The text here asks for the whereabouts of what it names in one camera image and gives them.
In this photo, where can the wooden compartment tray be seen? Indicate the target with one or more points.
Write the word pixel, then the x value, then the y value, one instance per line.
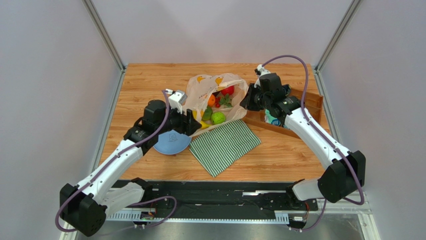
pixel 313 103

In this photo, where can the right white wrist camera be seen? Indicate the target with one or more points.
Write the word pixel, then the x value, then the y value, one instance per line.
pixel 260 71

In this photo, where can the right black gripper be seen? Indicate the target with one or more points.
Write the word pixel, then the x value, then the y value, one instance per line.
pixel 252 99

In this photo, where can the green striped cloth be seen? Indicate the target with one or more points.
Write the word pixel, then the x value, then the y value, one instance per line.
pixel 218 149

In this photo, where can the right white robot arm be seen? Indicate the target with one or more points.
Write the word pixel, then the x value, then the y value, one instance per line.
pixel 344 169

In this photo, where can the red pomegranate fruit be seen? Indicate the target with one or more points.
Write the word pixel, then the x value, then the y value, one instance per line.
pixel 228 91

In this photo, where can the cherry sprig with leaves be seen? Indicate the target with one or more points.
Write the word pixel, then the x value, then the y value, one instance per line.
pixel 223 101

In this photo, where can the translucent banana print plastic bag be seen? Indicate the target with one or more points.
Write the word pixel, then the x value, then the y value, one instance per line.
pixel 201 87

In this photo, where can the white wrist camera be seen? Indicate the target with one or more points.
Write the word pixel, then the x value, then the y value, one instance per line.
pixel 260 71
pixel 176 100

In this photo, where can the orange fruit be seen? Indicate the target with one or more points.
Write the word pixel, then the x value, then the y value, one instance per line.
pixel 211 101

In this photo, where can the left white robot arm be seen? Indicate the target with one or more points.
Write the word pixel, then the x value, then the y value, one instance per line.
pixel 84 207

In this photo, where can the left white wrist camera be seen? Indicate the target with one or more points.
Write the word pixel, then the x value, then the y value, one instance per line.
pixel 176 100

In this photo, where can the yellow banana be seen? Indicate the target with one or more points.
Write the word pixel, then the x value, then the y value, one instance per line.
pixel 204 125

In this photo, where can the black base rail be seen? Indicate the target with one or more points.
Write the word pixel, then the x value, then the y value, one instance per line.
pixel 220 200

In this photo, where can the teal white socks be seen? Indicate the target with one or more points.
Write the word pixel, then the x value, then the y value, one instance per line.
pixel 268 118

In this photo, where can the light green fruit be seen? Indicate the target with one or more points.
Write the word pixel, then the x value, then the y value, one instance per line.
pixel 218 118

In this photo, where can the blue plate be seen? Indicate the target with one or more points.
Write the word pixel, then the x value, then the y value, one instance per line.
pixel 172 143

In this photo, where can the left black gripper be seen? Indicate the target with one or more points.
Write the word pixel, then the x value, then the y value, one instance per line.
pixel 187 125

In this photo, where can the dark green mango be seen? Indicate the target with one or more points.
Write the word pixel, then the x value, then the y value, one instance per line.
pixel 207 114

